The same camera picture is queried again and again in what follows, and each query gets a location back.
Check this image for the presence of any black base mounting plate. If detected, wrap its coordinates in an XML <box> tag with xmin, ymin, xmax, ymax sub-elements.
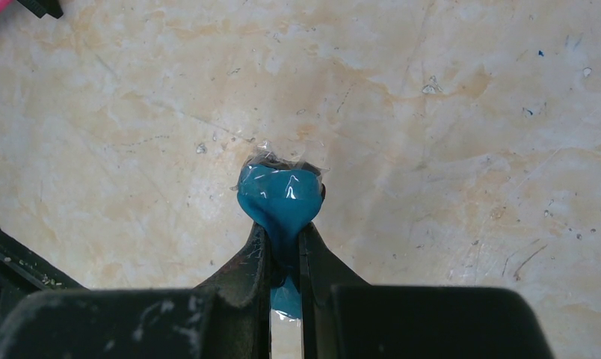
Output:
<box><xmin>0</xmin><ymin>229</ymin><xmax>83</xmax><ymax>325</ymax></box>

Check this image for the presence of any black whiteboard clip lower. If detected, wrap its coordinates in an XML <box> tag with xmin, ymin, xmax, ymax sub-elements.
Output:
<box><xmin>17</xmin><ymin>0</ymin><xmax>64</xmax><ymax>19</ymax></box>

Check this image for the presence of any blue eraser sponge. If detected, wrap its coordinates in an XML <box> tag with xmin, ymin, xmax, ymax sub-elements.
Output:
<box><xmin>233</xmin><ymin>140</ymin><xmax>327</xmax><ymax>321</ymax></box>

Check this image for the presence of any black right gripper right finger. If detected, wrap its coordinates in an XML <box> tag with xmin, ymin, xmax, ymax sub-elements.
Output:
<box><xmin>298</xmin><ymin>223</ymin><xmax>369</xmax><ymax>358</ymax></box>

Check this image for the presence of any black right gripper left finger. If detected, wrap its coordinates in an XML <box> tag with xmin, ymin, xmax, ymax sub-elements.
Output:
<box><xmin>194</xmin><ymin>224</ymin><xmax>272</xmax><ymax>358</ymax></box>

